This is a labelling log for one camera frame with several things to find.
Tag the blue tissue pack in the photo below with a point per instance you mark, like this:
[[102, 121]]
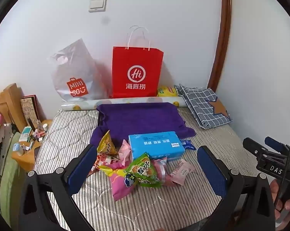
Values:
[[154, 144]]

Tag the pale pink packet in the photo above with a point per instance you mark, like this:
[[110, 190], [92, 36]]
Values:
[[184, 170]]

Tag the green snack packet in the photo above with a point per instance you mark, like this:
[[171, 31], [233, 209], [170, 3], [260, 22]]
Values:
[[142, 168]]

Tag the person's right hand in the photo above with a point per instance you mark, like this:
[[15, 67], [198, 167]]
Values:
[[275, 192]]

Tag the white light switch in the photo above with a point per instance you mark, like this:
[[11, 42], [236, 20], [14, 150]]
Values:
[[97, 4]]

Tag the striped grey quilt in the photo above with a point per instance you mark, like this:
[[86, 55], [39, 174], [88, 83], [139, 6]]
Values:
[[75, 130]]

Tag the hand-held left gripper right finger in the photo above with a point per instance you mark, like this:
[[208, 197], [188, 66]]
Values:
[[212, 173]]

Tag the purple towel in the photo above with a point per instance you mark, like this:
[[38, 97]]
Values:
[[140, 118]]

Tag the yellow triangular snack packet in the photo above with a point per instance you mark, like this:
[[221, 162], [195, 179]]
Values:
[[106, 145]]

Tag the green bedding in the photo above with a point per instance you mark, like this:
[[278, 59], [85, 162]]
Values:
[[12, 173]]

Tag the small pink white snack packet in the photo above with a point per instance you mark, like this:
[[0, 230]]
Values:
[[124, 152]]

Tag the red white snack packet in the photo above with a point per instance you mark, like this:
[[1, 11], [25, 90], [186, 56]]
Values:
[[104, 161]]

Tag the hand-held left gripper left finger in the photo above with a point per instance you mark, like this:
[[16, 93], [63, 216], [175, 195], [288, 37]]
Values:
[[82, 168]]

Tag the checked cloth with star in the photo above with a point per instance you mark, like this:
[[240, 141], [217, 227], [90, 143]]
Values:
[[195, 103]]

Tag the yellow chip bag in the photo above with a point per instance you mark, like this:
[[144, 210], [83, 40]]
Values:
[[167, 91]]

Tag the red paper bag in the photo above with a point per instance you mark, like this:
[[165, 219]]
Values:
[[135, 60]]

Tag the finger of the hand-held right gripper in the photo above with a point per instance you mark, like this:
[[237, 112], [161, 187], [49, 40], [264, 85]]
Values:
[[275, 144], [253, 148]]

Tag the magenta snack packet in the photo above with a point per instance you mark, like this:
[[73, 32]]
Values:
[[120, 185]]

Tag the wooden headboard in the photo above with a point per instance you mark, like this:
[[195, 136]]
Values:
[[8, 101]]

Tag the brown wooden door frame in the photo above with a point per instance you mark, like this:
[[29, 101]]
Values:
[[223, 41]]

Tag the wooden bedside table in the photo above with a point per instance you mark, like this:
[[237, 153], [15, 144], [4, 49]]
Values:
[[22, 158]]

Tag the brown patterned card box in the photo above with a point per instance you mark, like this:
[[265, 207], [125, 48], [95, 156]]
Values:
[[28, 110]]

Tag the pink translucent snack packet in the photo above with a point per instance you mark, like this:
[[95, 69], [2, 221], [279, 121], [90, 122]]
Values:
[[167, 173]]

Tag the white teal box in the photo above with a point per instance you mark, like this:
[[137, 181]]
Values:
[[24, 133]]

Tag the white plastic shopping bag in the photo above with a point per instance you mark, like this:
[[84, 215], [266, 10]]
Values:
[[70, 67]]

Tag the small blue packet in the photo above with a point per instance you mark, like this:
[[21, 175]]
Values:
[[187, 144]]

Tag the fruit print paper roll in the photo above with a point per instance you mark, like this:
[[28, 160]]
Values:
[[82, 105]]

